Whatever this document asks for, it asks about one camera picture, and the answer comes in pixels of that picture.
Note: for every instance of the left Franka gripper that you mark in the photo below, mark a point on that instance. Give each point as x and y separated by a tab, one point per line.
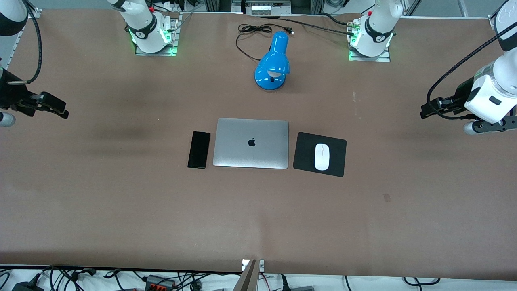
461	93

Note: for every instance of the right Franka gripper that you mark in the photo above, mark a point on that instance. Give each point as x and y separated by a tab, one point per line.
9	94

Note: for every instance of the black smartphone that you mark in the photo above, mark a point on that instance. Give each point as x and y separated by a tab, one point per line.
199	149

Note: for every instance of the white computer mouse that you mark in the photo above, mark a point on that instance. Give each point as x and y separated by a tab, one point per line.
322	157

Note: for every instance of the black mouse pad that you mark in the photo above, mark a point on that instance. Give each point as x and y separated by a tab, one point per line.
303	155

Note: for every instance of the blue desk lamp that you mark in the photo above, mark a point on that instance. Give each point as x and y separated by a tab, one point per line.
272	60

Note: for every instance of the black power adapter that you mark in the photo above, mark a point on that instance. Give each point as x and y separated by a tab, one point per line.
26	287

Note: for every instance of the silver laptop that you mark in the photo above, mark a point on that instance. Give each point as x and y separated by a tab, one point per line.
262	155

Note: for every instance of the white power strip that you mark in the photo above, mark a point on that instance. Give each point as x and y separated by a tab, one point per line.
266	9

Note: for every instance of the grey box with red connectors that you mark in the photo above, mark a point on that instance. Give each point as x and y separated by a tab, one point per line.
155	279

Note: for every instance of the black plug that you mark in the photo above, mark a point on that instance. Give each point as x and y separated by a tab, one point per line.
284	283

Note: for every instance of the aluminium table edge rail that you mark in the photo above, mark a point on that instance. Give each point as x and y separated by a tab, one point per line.
13	48

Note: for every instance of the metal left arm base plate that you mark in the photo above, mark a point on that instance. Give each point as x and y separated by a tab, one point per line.
379	59

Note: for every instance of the metal corner bracket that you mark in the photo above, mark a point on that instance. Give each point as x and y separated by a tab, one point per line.
494	23
36	12

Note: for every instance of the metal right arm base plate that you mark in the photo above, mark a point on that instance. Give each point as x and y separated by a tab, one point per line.
161	53

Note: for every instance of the aluminium frame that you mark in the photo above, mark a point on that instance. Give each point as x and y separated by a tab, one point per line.
218	5

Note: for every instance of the small metal post bracket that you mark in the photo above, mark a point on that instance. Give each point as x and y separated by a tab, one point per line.
261	264

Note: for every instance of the grey upright post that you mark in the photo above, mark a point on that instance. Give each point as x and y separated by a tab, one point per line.
248	281

